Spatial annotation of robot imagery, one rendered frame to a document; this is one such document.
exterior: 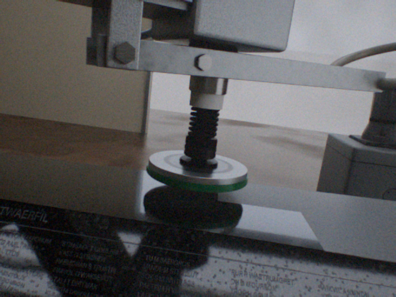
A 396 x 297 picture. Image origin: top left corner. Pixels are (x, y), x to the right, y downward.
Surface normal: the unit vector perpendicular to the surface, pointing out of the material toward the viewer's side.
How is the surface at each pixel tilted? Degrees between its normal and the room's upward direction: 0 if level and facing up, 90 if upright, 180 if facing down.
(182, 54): 90
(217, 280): 45
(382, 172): 90
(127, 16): 90
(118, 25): 90
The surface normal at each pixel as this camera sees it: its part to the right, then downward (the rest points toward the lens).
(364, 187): -0.09, 0.20
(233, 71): 0.43, 0.25
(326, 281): 0.02, -0.55
